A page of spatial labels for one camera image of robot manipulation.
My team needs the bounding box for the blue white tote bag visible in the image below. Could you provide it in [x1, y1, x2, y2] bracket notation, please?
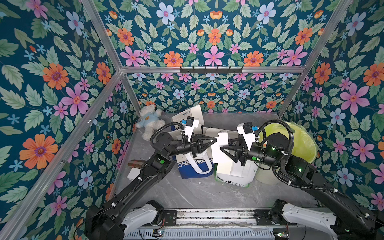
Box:
[176, 150, 214, 179]
[172, 105, 205, 134]

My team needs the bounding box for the white bag green top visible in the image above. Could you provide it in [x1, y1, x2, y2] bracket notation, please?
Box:
[215, 160, 258, 188]

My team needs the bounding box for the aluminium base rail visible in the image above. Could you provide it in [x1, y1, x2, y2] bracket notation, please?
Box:
[95, 207, 343, 240]

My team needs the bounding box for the white trash bin green liner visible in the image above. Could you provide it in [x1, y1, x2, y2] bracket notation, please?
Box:
[255, 122, 318, 185]

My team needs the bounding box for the black wall hook rail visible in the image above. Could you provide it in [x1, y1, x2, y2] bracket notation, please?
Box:
[179, 66, 244, 75]

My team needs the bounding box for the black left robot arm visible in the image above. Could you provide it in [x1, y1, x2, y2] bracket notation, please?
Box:
[84, 122, 217, 240]

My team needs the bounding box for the white teddy bear blue shirt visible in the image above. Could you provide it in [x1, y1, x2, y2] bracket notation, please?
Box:
[135, 105, 166, 141]

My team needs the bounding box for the middle right blue white bag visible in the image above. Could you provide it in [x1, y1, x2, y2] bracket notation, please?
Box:
[203, 127, 239, 140]

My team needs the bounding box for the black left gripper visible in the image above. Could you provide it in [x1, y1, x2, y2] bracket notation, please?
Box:
[163, 134, 212, 161]

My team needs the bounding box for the white paper receipt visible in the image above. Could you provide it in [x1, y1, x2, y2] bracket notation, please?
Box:
[211, 133, 231, 164]

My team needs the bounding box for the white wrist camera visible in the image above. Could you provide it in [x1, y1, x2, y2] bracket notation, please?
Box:
[237, 122, 259, 151]
[182, 116, 200, 142]

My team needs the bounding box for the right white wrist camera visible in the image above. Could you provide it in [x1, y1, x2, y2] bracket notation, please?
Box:
[237, 122, 259, 151]

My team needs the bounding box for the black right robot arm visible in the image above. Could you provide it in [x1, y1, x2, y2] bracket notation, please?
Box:
[220, 120, 384, 240]

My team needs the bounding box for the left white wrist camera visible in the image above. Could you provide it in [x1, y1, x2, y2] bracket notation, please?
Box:
[182, 116, 200, 142]

